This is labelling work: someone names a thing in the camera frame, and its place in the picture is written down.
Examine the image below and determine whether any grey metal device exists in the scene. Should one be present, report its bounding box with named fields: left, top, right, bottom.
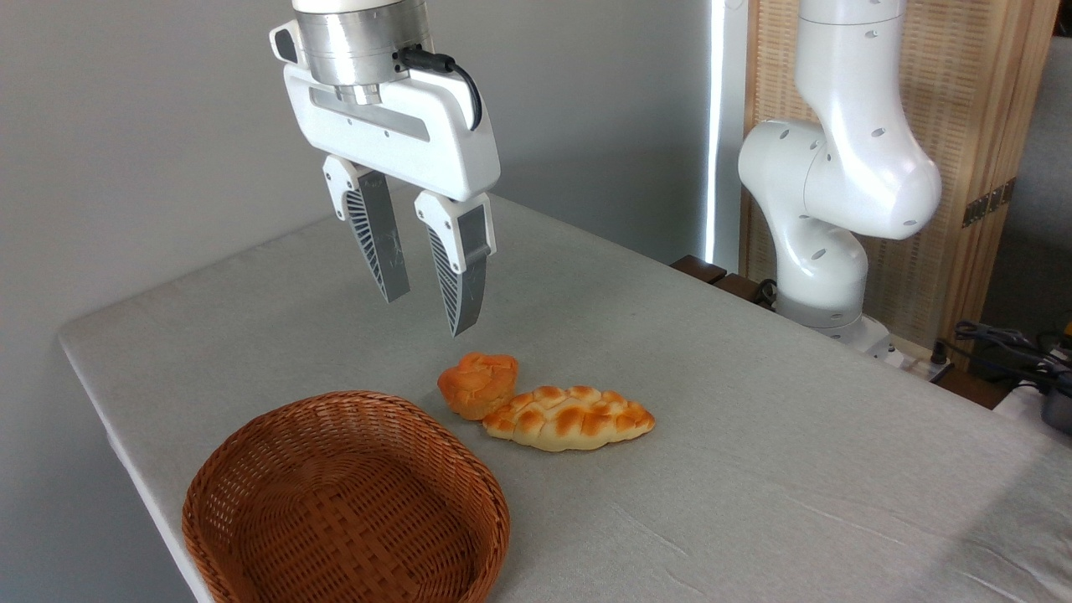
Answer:
left=1041, top=389, right=1072, bottom=435

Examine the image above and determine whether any brown woven wicker basket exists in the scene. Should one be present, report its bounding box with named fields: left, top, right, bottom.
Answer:
left=182, top=390, right=512, bottom=603

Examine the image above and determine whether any dark brown wooden block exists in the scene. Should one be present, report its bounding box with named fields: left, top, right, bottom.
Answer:
left=670, top=255, right=761, bottom=304

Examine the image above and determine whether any grey tablecloth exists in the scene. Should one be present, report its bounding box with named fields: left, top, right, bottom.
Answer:
left=57, top=191, right=1072, bottom=603

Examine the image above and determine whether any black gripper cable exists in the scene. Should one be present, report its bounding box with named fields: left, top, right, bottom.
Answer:
left=394, top=46, right=485, bottom=132

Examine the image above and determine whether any white power strip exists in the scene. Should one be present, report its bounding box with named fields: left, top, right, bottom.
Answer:
left=884, top=339, right=956, bottom=379

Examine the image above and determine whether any black cable bundle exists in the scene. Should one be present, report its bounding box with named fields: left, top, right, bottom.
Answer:
left=931, top=321, right=1072, bottom=394

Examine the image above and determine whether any round orange bread bun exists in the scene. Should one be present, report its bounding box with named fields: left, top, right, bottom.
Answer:
left=437, top=352, right=520, bottom=421

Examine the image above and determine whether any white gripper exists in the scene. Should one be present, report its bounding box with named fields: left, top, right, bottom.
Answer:
left=270, top=21, right=502, bottom=338

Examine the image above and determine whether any long braided bread loaf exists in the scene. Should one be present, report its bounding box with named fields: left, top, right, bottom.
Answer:
left=479, top=384, right=657, bottom=453

